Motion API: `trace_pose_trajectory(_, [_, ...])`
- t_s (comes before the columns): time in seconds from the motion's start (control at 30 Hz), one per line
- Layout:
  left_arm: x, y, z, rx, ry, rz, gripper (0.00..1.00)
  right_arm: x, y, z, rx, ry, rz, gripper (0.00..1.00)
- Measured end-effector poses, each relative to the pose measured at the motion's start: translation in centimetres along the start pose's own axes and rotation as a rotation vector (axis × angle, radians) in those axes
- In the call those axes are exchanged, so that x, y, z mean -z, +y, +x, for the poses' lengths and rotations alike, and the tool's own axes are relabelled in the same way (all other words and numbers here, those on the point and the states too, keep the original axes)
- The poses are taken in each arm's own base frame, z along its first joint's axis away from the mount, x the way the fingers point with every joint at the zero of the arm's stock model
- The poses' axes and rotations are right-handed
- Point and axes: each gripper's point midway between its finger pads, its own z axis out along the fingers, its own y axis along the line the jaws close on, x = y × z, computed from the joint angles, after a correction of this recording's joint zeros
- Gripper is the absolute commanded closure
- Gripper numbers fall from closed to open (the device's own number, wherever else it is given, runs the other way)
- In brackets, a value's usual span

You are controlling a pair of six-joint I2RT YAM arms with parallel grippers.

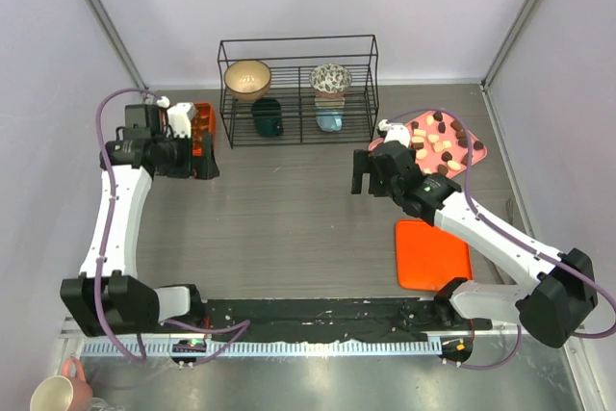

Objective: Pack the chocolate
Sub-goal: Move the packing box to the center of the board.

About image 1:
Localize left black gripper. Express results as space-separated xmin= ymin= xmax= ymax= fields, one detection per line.
xmin=154 ymin=131 xmax=218 ymax=180

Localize orange chocolate box tray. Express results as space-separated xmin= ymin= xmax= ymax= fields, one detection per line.
xmin=192 ymin=102 xmax=217 ymax=157

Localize orange box lid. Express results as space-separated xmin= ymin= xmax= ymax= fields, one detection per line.
xmin=395 ymin=219 xmax=473 ymax=292

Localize metal tongs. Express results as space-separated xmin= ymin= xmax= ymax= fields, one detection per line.
xmin=504 ymin=197 xmax=518 ymax=228

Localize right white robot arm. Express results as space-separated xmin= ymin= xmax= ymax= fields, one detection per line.
xmin=351 ymin=141 xmax=598 ymax=348

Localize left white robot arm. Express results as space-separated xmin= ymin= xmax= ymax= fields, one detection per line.
xmin=60 ymin=102 xmax=219 ymax=337

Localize light blue mug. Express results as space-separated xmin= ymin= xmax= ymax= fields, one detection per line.
xmin=316 ymin=109 xmax=343 ymax=133

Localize dark green mug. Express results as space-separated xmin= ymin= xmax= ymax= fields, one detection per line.
xmin=251 ymin=97 xmax=284 ymax=138

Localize floral patterned bowl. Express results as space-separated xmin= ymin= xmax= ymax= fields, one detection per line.
xmin=309 ymin=64 xmax=352 ymax=99

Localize tan bowl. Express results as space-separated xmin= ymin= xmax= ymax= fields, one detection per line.
xmin=223 ymin=60 xmax=271 ymax=101

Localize pink mug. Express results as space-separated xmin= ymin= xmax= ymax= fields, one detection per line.
xmin=30 ymin=357 xmax=93 ymax=411

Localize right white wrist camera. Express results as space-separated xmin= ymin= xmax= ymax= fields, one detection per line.
xmin=377 ymin=119 xmax=412 ymax=148

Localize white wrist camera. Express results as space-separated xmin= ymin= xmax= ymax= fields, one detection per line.
xmin=377 ymin=119 xmax=412 ymax=148
xmin=155 ymin=96 xmax=197 ymax=139

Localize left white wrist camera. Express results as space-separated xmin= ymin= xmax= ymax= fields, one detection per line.
xmin=155 ymin=96 xmax=197 ymax=139

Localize black wire rack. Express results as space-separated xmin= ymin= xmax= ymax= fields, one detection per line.
xmin=217 ymin=34 xmax=379 ymax=148

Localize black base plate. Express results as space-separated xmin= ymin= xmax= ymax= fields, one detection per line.
xmin=179 ymin=297 xmax=493 ymax=344

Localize white cable duct rail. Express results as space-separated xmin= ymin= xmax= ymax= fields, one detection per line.
xmin=81 ymin=339 xmax=444 ymax=359

